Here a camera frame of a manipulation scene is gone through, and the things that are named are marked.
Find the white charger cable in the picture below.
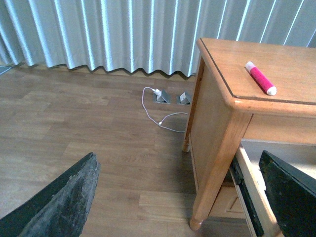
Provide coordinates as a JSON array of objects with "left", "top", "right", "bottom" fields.
[{"left": 141, "top": 86, "right": 190, "bottom": 133}]

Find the left metal floor socket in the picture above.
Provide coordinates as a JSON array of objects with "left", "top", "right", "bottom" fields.
[{"left": 153, "top": 89, "right": 171, "bottom": 104}]

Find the metal floor socket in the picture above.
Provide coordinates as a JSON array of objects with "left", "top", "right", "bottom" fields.
[
  {"left": 153, "top": 89, "right": 171, "bottom": 104},
  {"left": 176, "top": 91, "right": 192, "bottom": 105}
]

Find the wooden nightstand cabinet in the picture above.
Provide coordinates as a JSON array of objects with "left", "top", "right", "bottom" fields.
[{"left": 183, "top": 38, "right": 316, "bottom": 231}]

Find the grey pleated curtain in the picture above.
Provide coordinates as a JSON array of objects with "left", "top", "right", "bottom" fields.
[{"left": 0, "top": 0, "right": 316, "bottom": 76}]

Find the right metal floor socket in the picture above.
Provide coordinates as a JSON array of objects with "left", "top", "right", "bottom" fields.
[{"left": 176, "top": 91, "right": 192, "bottom": 105}]

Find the pink marker with white caps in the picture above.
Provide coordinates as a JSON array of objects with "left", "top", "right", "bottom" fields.
[{"left": 245, "top": 61, "right": 277, "bottom": 96}]

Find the wooden drawer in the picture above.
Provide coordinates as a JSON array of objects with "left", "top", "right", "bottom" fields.
[
  {"left": 230, "top": 140, "right": 316, "bottom": 237},
  {"left": 209, "top": 186, "right": 245, "bottom": 219}
]

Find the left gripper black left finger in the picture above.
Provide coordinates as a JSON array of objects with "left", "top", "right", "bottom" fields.
[{"left": 0, "top": 153, "right": 100, "bottom": 237}]

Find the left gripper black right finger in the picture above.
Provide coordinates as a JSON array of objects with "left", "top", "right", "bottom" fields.
[{"left": 259, "top": 150, "right": 316, "bottom": 237}]

